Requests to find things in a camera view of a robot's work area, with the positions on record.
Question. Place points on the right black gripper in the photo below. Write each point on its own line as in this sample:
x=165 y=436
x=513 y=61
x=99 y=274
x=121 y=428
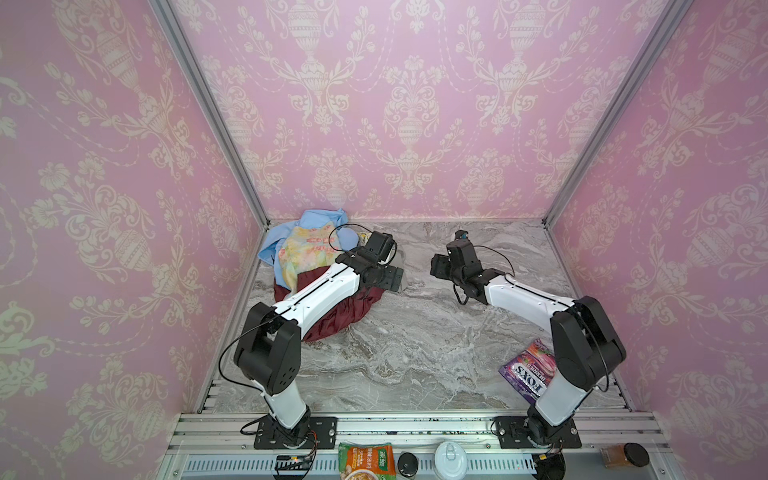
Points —
x=441 y=267

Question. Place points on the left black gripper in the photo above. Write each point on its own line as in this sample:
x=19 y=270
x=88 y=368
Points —
x=394 y=277

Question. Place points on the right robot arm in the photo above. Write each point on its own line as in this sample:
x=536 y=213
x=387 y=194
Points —
x=586 y=346

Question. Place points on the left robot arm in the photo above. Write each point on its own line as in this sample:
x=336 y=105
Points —
x=268 y=351

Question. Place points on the maroon cloth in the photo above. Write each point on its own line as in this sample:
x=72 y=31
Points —
x=347 y=312

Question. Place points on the light blue cloth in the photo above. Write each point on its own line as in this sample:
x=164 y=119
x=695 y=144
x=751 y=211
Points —
x=313 y=218

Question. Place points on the pastel yellow printed cloth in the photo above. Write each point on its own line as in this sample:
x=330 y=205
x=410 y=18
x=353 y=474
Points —
x=307 y=249

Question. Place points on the purple Fox's candy bag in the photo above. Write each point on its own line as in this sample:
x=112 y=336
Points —
x=531 y=371

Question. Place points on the orange snack packet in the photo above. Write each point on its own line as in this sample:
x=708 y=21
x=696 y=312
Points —
x=357 y=462

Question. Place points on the black round lid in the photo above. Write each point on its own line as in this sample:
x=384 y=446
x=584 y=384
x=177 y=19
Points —
x=407 y=465

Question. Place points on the white round container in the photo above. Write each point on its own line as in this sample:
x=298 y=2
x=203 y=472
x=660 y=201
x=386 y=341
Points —
x=450 y=461

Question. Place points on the brown jar black lid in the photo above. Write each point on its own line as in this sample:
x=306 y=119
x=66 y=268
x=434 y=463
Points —
x=625 y=455

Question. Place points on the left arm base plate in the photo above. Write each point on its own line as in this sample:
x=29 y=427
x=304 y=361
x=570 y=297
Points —
x=314 y=432

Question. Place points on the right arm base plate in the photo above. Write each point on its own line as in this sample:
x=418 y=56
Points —
x=519 y=432

